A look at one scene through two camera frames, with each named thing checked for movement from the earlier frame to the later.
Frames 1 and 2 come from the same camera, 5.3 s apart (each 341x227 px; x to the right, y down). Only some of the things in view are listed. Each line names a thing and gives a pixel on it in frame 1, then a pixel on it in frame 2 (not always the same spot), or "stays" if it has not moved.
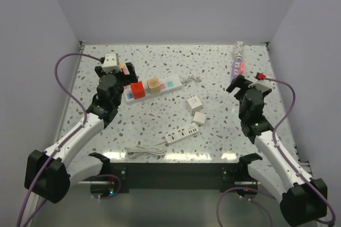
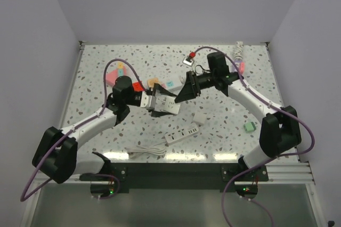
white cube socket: [194, 105] → [167, 104]
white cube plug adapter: [111, 63] → [147, 101]
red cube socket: [138, 89] stays
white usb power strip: [181, 133] stays
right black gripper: [238, 82] → [189, 90]
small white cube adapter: [199, 118] stays
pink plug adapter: [242, 67] stays
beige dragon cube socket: [154, 85] stays
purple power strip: [235, 72] stays
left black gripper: [129, 79] → [157, 87]
